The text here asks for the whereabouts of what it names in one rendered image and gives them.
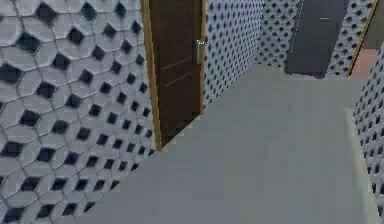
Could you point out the dark brown room door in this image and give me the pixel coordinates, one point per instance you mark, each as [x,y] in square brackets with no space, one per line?
[176,70]

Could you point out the dark grey cupboard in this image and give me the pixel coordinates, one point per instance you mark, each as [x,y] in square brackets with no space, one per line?
[313,36]

